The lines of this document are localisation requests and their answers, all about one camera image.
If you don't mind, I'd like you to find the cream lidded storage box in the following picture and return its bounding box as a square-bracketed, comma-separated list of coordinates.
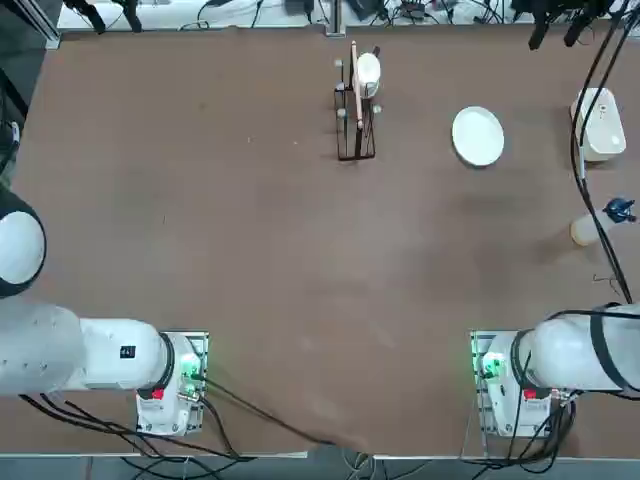
[569, 87, 627, 162]

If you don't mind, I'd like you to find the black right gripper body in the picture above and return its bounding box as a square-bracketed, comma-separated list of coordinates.
[539, 0, 626, 24]

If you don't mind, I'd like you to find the transparent sauce bottle blue cap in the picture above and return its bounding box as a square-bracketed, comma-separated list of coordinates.
[570, 197, 639, 247]

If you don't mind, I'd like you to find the white round plate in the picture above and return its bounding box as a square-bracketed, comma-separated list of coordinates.
[451, 105, 505, 167]

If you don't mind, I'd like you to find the aluminium frame rail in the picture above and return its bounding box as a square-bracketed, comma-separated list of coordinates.
[29, 0, 62, 49]

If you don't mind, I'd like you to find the white mug black handle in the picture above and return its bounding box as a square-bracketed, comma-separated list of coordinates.
[352, 45, 383, 99]

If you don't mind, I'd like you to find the aluminium frame post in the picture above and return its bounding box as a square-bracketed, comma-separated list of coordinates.
[325, 0, 347, 37]

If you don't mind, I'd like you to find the wooden rod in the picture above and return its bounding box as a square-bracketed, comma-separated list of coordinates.
[350, 40, 365, 126]

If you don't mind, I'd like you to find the dark left base cable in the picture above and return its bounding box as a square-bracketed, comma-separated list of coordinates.
[202, 377, 351, 447]

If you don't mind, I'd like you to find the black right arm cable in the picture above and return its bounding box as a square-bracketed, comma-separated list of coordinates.
[569, 0, 640, 304]

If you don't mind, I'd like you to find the black wire cup rack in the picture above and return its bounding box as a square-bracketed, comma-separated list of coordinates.
[331, 45, 384, 162]

